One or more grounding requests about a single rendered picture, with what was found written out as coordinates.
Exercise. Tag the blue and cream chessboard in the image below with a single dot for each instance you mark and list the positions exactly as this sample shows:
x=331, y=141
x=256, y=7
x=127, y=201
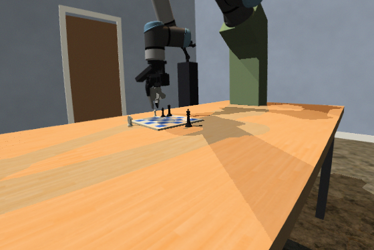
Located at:
x=162, y=123

